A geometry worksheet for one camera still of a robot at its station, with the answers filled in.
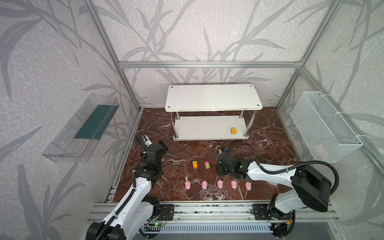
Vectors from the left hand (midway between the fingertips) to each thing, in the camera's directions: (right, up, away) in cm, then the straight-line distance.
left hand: (158, 138), depth 83 cm
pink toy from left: (+17, -25, -2) cm, 31 cm away
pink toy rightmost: (+50, -26, -2) cm, 56 cm away
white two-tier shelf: (+30, +14, -9) cm, 34 cm away
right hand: (+34, -15, +5) cm, 38 cm away
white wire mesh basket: (+78, +3, -21) cm, 81 cm away
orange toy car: (+21, -16, +5) cm, 27 cm away
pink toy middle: (+35, -25, 0) cm, 43 cm away
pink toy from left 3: (+42, -25, -2) cm, 49 cm away
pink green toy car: (+28, -16, +4) cm, 32 cm away
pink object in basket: (+83, -5, -9) cm, 84 cm away
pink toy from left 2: (+26, -25, -2) cm, 36 cm away
